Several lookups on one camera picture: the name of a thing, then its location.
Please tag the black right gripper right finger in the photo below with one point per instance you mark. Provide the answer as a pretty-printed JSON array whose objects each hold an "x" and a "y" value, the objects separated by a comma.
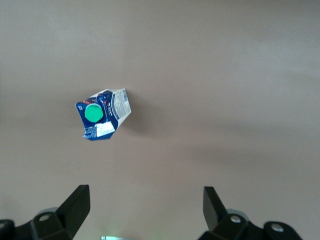
[{"x": 215, "y": 212}]

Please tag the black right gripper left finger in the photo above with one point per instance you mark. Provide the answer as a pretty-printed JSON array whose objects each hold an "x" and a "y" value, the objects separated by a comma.
[{"x": 70, "y": 215}]

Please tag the blue white milk carton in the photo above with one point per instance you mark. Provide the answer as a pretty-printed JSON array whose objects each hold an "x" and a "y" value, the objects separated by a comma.
[{"x": 112, "y": 107}]

